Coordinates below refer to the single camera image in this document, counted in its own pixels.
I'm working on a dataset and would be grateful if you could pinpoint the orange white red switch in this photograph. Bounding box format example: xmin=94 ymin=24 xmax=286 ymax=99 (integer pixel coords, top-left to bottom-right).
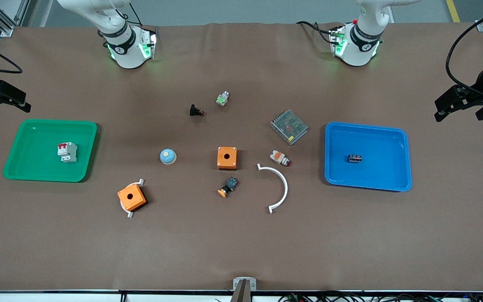
xmin=270 ymin=151 xmax=292 ymax=167

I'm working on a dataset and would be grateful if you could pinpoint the black pushbutton with orange head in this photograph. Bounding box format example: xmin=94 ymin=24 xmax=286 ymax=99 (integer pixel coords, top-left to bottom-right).
xmin=218 ymin=177 xmax=239 ymax=198

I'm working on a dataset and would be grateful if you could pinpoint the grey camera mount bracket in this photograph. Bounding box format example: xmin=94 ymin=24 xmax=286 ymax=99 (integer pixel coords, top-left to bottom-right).
xmin=230 ymin=277 xmax=257 ymax=302

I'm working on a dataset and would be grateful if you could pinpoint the brown table cover mat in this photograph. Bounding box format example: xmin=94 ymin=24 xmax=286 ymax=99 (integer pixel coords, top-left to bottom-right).
xmin=0 ymin=22 xmax=483 ymax=292

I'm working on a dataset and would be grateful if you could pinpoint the silver mesh power supply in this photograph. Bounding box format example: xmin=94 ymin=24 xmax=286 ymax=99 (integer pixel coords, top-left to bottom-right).
xmin=270 ymin=109 xmax=309 ymax=146

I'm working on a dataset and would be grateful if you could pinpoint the blue white dome buzzer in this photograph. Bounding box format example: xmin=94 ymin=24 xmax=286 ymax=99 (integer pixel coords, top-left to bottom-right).
xmin=160 ymin=149 xmax=178 ymax=166

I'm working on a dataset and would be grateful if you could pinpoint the white breaker with red switch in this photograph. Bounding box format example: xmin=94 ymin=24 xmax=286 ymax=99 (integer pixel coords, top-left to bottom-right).
xmin=57 ymin=142 xmax=78 ymax=164

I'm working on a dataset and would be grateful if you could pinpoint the black base cable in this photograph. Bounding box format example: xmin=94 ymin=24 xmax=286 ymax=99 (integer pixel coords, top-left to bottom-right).
xmin=296 ymin=21 xmax=335 ymax=43

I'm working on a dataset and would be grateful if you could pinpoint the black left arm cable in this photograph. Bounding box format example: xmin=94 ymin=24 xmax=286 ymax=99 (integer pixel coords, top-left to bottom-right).
xmin=446 ymin=0 xmax=483 ymax=91

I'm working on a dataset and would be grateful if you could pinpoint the blue plastic tray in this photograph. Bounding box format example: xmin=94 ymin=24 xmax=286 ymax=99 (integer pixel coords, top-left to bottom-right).
xmin=325 ymin=122 xmax=413 ymax=192

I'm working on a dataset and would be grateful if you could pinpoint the green plastic tray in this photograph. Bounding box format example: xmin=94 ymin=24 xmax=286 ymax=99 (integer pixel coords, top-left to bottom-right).
xmin=3 ymin=119 xmax=98 ymax=183

